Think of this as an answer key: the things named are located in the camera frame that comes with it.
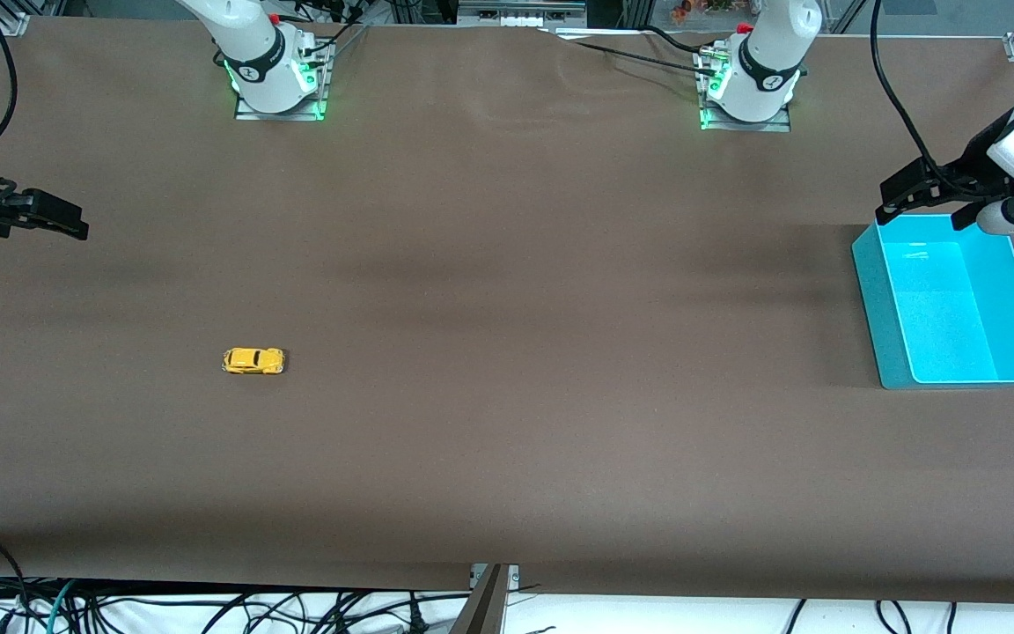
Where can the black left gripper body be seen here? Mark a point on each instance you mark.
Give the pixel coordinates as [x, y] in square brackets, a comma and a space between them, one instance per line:
[970, 165]

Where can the yellow beetle toy car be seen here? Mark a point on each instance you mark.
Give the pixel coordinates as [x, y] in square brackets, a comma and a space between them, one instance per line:
[252, 359]

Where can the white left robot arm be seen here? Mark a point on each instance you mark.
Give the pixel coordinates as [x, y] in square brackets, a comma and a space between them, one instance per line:
[767, 62]

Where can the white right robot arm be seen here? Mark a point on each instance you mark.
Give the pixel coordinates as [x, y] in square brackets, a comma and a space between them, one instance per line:
[260, 62]

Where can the cyan plastic bin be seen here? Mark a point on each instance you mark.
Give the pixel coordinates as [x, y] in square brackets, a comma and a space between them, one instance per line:
[947, 326]

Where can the brown table mat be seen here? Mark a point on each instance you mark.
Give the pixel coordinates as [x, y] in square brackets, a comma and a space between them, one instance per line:
[507, 264]

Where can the white power strip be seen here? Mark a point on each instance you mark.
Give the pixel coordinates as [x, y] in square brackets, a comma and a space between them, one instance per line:
[520, 12]

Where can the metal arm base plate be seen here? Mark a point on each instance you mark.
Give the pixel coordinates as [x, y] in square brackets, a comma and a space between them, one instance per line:
[780, 123]
[247, 113]

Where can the metal table bracket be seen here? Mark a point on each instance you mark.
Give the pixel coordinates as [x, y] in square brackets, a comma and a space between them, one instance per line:
[491, 599]

